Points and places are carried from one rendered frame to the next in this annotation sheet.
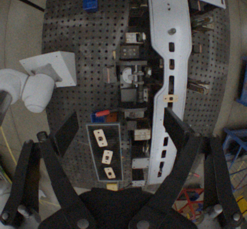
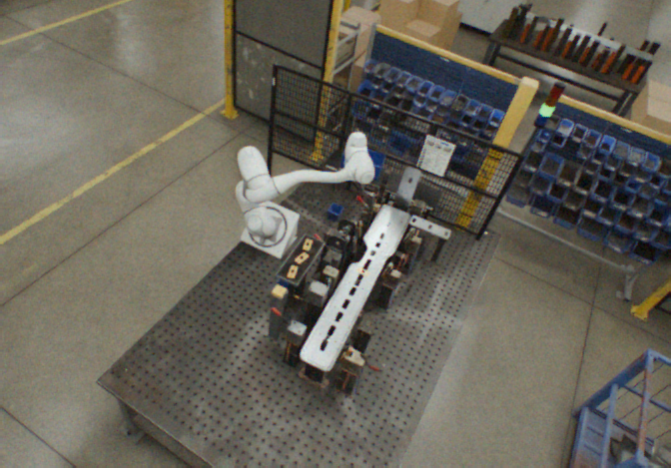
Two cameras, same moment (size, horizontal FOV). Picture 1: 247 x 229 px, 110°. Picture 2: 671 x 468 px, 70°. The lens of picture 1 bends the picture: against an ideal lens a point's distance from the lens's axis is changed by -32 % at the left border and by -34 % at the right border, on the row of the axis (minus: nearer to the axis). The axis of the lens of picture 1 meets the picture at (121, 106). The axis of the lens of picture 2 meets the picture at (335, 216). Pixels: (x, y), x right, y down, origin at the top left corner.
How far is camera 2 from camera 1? 2.75 m
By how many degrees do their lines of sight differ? 64
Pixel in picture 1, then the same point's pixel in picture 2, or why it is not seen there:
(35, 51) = (212, 234)
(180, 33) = (388, 239)
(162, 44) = (371, 240)
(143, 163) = (321, 288)
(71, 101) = (263, 267)
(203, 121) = (406, 371)
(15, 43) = (189, 201)
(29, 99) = (261, 214)
